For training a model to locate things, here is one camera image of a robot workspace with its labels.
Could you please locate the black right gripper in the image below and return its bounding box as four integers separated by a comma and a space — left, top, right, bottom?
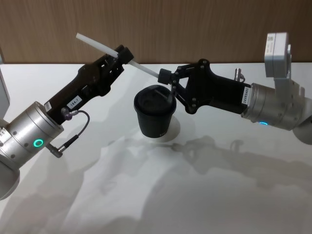
157, 58, 252, 116

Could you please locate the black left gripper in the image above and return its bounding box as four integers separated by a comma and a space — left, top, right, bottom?
44, 44, 135, 125

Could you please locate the white plastic straw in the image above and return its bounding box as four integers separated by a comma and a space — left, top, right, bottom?
76, 32, 160, 79

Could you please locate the black cup lid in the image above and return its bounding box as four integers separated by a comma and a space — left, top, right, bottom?
133, 84, 177, 116

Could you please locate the black paper cup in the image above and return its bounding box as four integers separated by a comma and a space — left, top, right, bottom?
133, 84, 177, 140

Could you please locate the white round coaster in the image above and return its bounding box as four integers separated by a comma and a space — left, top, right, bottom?
139, 118, 181, 144

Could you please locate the white table cloth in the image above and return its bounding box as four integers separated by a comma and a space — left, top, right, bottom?
0, 62, 312, 234

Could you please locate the small silver cable plug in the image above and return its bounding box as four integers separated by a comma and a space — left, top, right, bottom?
234, 68, 246, 82

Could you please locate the thin dark gripper cable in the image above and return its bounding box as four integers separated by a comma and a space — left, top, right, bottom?
50, 108, 91, 159

